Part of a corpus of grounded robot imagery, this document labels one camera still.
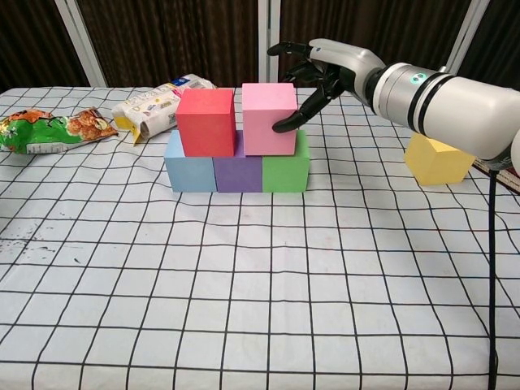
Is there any white checkered tablecloth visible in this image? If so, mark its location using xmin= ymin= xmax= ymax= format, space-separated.
xmin=0 ymin=85 xmax=520 ymax=390

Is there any light blue foam cube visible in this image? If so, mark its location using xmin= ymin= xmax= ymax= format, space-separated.
xmin=163 ymin=129 xmax=219 ymax=193

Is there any red foam cube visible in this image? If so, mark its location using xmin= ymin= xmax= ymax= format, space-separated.
xmin=175 ymin=89 xmax=236 ymax=158

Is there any dark brown ribbed partition panel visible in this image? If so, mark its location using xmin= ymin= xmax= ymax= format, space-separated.
xmin=0 ymin=0 xmax=93 ymax=93
xmin=76 ymin=0 xmax=261 ymax=89
xmin=278 ymin=0 xmax=468 ymax=89
xmin=458 ymin=0 xmax=520 ymax=90

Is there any white snack package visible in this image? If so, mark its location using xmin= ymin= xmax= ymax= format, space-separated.
xmin=110 ymin=72 xmax=216 ymax=146

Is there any yellow foam cube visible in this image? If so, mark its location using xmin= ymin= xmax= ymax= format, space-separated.
xmin=404 ymin=132 xmax=476 ymax=187

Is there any pink foam cube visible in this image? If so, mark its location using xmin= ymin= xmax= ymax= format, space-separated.
xmin=241 ymin=82 xmax=299 ymax=158

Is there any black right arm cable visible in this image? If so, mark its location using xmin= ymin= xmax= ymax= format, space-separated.
xmin=487 ymin=168 xmax=500 ymax=390

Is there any dark red long box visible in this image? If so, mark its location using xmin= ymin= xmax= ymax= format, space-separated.
xmin=473 ymin=158 xmax=520 ymax=189

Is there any green foam cube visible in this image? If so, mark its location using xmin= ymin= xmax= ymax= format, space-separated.
xmin=261 ymin=129 xmax=311 ymax=193

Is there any purple foam cube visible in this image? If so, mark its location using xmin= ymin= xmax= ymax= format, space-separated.
xmin=212 ymin=129 xmax=264 ymax=193

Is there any green orange snack bag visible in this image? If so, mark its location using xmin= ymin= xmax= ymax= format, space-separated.
xmin=0 ymin=106 xmax=119 ymax=156

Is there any white partition post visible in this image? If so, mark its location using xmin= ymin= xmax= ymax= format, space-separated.
xmin=258 ymin=0 xmax=281 ymax=89
xmin=441 ymin=0 xmax=487 ymax=76
xmin=56 ymin=0 xmax=109 ymax=89

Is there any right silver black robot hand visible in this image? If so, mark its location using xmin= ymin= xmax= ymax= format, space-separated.
xmin=266 ymin=38 xmax=387 ymax=134

